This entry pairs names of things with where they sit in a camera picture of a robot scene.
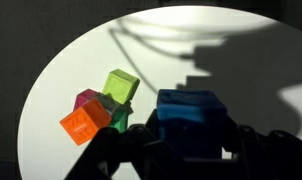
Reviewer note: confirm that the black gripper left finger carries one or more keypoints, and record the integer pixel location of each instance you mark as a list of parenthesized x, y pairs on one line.
[(124, 153)]

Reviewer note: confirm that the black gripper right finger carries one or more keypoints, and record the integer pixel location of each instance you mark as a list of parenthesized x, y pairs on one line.
[(274, 156)]

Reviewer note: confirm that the blue block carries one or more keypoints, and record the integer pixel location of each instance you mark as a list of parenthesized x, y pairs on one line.
[(191, 116)]

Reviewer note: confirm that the orange block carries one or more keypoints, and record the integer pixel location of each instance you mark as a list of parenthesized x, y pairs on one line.
[(84, 123)]

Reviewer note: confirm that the lime green block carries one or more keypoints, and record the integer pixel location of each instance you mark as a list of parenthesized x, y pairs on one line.
[(119, 86)]

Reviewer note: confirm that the magenta block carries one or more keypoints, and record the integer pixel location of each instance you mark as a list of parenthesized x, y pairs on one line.
[(82, 98)]

